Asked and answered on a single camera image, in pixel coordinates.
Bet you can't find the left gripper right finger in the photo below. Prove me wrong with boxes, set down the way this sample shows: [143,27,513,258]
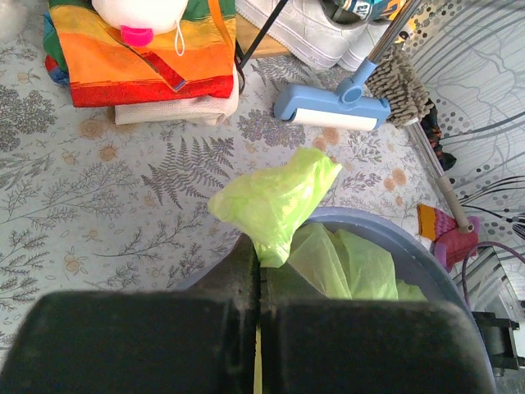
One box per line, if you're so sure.
[258,262,497,394]

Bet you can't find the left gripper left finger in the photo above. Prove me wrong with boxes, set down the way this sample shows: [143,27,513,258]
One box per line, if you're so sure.
[1,236,258,393]

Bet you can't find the blue trash bin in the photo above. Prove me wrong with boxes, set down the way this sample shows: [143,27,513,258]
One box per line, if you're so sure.
[176,205,497,394]

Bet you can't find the green trash bag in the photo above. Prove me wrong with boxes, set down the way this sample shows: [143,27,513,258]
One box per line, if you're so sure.
[208,148,426,301]

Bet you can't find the blue lint roller mop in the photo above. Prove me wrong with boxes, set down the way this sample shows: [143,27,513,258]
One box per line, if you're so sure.
[273,1,420,131]

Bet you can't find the rainbow striped bag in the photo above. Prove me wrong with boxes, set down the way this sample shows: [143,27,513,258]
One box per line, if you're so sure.
[43,1,236,108]

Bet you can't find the grey chenille duster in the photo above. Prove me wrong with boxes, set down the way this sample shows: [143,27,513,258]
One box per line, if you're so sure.
[366,44,435,128]

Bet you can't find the wooden shelf rack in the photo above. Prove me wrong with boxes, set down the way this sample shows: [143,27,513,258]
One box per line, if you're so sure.
[235,0,289,71]

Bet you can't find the white sneakers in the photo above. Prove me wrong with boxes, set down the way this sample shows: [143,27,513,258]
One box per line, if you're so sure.
[235,0,407,73]

